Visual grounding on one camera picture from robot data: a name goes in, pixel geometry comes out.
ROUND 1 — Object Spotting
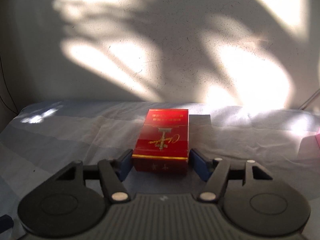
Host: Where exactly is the red cigarette pack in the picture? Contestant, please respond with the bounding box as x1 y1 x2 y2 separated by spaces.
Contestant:
132 109 189 176

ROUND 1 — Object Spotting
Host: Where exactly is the light grey bed sheet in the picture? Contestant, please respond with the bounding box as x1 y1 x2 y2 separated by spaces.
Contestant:
1 101 319 239

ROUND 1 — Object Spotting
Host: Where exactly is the pink gold-lined tin box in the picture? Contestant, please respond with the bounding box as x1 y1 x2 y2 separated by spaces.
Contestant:
298 135 319 158

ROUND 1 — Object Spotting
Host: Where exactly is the white power cable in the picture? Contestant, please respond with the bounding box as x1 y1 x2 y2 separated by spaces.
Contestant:
298 92 320 111

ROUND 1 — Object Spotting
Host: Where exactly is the thin black wall wire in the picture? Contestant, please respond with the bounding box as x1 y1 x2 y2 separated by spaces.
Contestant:
0 55 20 116

